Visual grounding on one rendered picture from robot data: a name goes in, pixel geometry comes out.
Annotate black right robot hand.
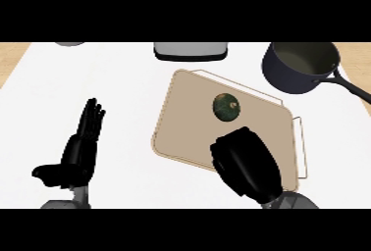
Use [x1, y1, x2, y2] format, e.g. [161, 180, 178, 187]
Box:
[209, 125, 284, 206]

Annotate tan tray with handles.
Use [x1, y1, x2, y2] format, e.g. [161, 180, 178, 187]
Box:
[151, 69, 309, 192]

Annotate grey and black appliance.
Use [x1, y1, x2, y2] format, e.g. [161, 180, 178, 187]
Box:
[154, 42, 229, 63]

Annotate dark green squash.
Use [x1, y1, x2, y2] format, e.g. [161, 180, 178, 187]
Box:
[212, 92, 243, 123]

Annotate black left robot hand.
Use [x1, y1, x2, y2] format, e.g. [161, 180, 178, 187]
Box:
[31, 97, 108, 191]

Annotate dark blue pot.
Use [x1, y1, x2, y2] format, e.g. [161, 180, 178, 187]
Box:
[260, 42, 371, 105]

